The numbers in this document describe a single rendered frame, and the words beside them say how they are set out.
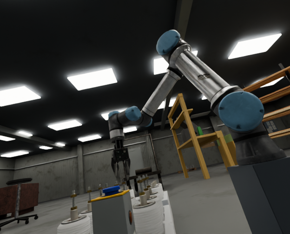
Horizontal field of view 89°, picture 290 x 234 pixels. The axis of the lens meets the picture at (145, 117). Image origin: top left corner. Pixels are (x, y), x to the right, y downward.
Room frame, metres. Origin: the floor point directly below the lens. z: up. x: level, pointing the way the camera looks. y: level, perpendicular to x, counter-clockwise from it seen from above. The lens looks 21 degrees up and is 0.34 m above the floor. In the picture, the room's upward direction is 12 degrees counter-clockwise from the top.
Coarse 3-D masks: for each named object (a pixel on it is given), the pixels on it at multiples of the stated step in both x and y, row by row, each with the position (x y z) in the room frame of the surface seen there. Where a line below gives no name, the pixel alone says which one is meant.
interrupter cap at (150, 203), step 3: (147, 201) 0.58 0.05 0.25; (150, 201) 0.56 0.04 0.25; (153, 201) 0.56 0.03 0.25; (138, 204) 0.56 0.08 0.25; (147, 204) 0.55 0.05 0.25; (150, 204) 0.52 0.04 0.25; (132, 207) 0.54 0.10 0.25; (135, 207) 0.52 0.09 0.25; (138, 207) 0.51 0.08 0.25; (141, 207) 0.51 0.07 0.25; (144, 207) 0.51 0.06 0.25
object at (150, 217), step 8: (144, 208) 0.51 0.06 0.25; (152, 208) 0.51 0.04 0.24; (136, 216) 0.51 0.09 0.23; (144, 216) 0.50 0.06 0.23; (152, 216) 0.51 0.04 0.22; (160, 216) 0.53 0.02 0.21; (136, 224) 0.51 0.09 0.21; (144, 224) 0.50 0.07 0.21; (152, 224) 0.50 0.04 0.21; (160, 224) 0.52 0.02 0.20; (136, 232) 0.51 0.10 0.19; (144, 232) 0.50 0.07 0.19; (152, 232) 0.50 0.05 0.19; (160, 232) 0.52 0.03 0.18
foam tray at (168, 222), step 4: (164, 208) 0.80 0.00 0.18; (168, 208) 0.77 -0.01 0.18; (164, 212) 0.73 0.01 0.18; (168, 212) 0.71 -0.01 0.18; (164, 216) 0.71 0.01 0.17; (168, 216) 0.65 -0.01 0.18; (168, 220) 0.61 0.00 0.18; (172, 220) 0.71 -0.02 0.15; (164, 224) 0.59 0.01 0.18; (168, 224) 0.57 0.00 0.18; (172, 224) 0.58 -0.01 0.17; (164, 228) 0.59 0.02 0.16; (168, 228) 0.53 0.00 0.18; (172, 228) 0.53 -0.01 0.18; (168, 232) 0.50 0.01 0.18; (172, 232) 0.50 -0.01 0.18
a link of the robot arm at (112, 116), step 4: (112, 112) 0.74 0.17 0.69; (116, 112) 0.74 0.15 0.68; (108, 116) 0.75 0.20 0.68; (112, 116) 0.74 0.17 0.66; (116, 116) 0.72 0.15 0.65; (108, 120) 0.76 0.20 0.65; (112, 120) 0.73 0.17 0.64; (116, 120) 0.72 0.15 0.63; (112, 124) 0.74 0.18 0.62; (116, 124) 0.74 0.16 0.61; (112, 128) 0.74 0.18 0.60; (116, 128) 0.74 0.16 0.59; (120, 128) 0.75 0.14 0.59
